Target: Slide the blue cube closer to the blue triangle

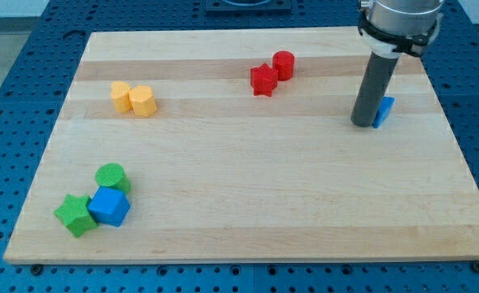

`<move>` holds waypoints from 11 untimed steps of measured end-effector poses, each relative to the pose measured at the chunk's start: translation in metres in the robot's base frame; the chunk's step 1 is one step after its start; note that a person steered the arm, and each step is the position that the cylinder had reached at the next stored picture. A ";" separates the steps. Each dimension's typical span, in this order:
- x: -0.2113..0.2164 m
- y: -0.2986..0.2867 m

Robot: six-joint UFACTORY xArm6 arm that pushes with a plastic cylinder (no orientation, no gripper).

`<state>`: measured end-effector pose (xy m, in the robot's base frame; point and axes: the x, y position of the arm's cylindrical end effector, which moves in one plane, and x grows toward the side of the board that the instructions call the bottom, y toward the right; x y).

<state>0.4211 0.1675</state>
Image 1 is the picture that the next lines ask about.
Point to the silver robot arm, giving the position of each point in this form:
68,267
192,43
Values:
395,27

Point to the blue cube block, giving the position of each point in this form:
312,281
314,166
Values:
109,206

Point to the blue triangle block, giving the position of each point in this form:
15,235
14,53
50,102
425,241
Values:
383,111

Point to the light wooden board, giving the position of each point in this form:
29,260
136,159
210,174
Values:
219,175

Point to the red star block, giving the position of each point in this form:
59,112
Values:
263,80

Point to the red cylinder block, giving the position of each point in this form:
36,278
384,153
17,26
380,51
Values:
283,61

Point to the yellow hexagon block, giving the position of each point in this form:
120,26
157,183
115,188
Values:
142,100

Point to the yellow heart block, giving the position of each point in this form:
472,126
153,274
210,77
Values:
120,96

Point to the green cylinder block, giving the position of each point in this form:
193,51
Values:
112,175

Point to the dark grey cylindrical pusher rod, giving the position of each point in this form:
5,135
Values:
375,81

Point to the green star block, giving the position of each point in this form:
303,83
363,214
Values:
74,214

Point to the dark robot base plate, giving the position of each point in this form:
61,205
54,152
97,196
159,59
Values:
247,5

